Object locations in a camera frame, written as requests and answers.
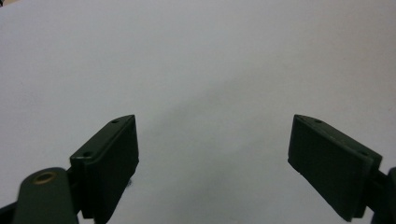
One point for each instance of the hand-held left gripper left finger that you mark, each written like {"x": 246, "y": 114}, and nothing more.
{"x": 107, "y": 168}

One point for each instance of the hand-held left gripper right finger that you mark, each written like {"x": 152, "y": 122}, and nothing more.
{"x": 330, "y": 168}

